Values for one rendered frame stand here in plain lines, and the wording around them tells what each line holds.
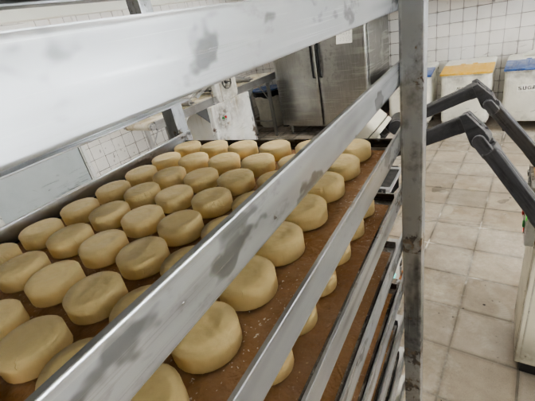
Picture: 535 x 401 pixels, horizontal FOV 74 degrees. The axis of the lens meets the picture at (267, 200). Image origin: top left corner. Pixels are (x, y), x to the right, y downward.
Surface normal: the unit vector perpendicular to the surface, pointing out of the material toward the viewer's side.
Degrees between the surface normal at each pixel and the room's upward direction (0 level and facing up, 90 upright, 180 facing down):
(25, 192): 90
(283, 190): 90
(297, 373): 0
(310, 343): 0
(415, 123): 90
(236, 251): 90
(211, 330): 0
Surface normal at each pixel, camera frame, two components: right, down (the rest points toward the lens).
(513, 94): -0.56, 0.53
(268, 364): 0.86, 0.08
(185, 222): -0.18, -0.87
